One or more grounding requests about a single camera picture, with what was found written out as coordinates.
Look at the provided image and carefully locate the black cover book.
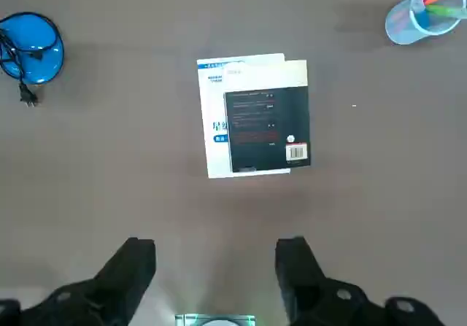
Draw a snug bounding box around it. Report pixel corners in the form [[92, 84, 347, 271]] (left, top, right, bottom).
[[222, 59, 312, 174]]

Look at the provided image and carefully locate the white and blue book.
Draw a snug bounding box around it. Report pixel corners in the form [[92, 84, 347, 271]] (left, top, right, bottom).
[[196, 53, 292, 179]]

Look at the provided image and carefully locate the green marker pen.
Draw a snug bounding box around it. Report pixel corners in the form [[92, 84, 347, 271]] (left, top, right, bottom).
[[425, 4, 467, 19]]

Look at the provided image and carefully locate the clear blue plastic pen cup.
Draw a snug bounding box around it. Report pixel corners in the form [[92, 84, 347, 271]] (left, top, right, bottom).
[[385, 0, 467, 46]]

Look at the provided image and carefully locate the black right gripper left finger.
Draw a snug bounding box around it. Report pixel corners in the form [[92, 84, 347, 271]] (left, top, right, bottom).
[[0, 236, 157, 326]]

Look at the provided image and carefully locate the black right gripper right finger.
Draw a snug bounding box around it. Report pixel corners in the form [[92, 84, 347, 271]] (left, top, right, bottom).
[[274, 235, 448, 326]]

